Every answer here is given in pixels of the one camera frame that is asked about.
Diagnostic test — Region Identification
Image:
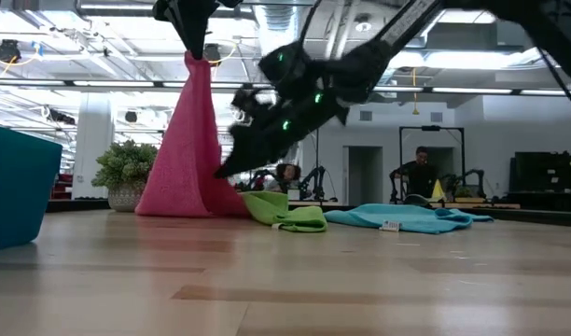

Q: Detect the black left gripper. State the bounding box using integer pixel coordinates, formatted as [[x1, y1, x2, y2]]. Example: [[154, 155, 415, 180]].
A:
[[152, 0, 243, 61]]

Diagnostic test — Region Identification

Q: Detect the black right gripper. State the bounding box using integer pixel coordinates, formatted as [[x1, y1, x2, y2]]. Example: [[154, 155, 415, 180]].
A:
[[214, 41, 394, 179]]

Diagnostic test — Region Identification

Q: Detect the pink microfiber towel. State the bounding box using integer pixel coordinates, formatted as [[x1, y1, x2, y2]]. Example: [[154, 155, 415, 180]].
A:
[[134, 49, 252, 218]]

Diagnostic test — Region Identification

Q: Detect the green microfiber towel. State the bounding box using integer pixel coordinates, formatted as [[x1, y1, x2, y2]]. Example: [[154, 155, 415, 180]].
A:
[[241, 189, 328, 233]]

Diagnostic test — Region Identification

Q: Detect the blue microfiber towel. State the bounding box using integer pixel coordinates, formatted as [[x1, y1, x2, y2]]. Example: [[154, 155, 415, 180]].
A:
[[323, 203, 494, 235]]

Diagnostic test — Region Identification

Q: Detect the teal plastic tray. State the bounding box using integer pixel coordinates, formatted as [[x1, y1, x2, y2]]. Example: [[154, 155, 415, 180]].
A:
[[0, 123, 63, 253]]

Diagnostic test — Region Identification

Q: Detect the person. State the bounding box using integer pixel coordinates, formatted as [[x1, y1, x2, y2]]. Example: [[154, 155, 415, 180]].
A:
[[273, 162, 302, 193], [390, 146, 439, 200]]

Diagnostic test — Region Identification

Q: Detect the wooden background table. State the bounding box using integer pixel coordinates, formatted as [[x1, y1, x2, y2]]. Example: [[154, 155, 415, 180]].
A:
[[287, 199, 345, 207], [446, 196, 521, 210]]

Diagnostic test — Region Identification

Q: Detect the potted artificial green plant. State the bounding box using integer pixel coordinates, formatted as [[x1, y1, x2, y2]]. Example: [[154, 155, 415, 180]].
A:
[[91, 139, 160, 214]]

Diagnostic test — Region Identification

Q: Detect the yellow background cloth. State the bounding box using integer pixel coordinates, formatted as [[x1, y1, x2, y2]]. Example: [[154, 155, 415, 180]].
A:
[[429, 179, 448, 202]]

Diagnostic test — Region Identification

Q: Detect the black background cabinet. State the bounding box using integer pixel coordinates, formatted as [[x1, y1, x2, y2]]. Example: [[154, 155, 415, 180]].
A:
[[507, 150, 571, 212]]

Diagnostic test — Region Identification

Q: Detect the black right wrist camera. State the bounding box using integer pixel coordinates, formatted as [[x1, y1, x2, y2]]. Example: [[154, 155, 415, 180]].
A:
[[258, 40, 324, 97]]

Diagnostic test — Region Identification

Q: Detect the black background rig frame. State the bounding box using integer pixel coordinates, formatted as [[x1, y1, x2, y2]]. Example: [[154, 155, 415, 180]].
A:
[[397, 124, 467, 203]]

